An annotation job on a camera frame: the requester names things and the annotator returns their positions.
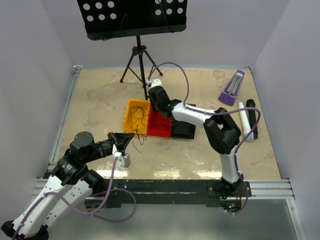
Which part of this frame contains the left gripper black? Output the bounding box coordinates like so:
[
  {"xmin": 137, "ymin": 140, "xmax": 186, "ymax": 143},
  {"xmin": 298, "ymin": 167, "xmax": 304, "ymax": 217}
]
[{"xmin": 84, "ymin": 131, "xmax": 135, "ymax": 163}]

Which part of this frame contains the brown cable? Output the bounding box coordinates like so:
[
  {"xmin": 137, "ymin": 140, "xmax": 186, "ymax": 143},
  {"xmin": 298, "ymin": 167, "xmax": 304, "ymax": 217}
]
[
  {"xmin": 128, "ymin": 104, "xmax": 148, "ymax": 128},
  {"xmin": 124, "ymin": 126, "xmax": 148, "ymax": 154}
]

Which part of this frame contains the red plastic bin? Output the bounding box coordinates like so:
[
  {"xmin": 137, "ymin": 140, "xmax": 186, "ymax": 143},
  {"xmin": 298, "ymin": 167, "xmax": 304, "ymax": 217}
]
[{"xmin": 147, "ymin": 107, "xmax": 172, "ymax": 138}]

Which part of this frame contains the yellow plastic bin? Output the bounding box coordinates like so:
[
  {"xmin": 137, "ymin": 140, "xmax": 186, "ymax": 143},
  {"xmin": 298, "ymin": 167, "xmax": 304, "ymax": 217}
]
[{"xmin": 123, "ymin": 98, "xmax": 151, "ymax": 135}]

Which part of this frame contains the black plastic bin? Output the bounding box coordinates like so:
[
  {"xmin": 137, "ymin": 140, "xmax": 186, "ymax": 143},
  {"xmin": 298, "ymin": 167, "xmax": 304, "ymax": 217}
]
[{"xmin": 171, "ymin": 120, "xmax": 196, "ymax": 140}]

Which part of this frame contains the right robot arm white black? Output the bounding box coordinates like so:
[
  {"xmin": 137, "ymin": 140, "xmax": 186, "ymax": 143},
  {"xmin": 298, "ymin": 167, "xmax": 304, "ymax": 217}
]
[{"xmin": 148, "ymin": 86, "xmax": 243, "ymax": 197}]

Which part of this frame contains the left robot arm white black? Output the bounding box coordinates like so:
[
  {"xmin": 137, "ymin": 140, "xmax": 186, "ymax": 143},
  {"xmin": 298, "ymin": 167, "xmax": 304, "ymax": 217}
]
[{"xmin": 1, "ymin": 131, "xmax": 135, "ymax": 240}]

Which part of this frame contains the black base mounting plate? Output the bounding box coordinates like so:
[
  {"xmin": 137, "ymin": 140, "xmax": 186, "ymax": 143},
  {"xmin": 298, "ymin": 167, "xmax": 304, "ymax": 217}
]
[{"xmin": 82, "ymin": 178, "xmax": 252, "ymax": 209}]

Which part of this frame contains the purple metronome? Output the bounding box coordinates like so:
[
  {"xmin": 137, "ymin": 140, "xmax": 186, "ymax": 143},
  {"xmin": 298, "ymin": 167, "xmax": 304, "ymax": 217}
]
[{"xmin": 218, "ymin": 70, "xmax": 245, "ymax": 106}]

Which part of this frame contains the black microphone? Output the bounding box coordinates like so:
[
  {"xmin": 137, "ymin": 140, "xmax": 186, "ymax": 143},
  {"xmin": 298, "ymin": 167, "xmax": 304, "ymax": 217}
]
[{"xmin": 246, "ymin": 99, "xmax": 258, "ymax": 140}]

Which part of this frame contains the black music stand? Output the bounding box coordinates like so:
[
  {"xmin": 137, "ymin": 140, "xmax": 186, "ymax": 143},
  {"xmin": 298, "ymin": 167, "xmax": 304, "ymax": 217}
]
[{"xmin": 77, "ymin": 0, "xmax": 188, "ymax": 89}]

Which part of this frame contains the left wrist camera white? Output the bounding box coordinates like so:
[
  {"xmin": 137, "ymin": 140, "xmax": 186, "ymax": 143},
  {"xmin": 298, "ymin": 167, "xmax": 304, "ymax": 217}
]
[{"xmin": 112, "ymin": 145, "xmax": 131, "ymax": 168}]

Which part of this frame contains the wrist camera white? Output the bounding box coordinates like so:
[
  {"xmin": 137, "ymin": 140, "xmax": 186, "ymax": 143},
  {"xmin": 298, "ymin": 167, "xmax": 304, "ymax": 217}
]
[
  {"xmin": 112, "ymin": 145, "xmax": 131, "ymax": 168},
  {"xmin": 146, "ymin": 78, "xmax": 163, "ymax": 89}
]

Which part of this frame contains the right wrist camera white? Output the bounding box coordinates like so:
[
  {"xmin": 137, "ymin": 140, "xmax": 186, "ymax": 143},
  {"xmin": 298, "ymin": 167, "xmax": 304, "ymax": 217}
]
[{"xmin": 146, "ymin": 78, "xmax": 163, "ymax": 89}]

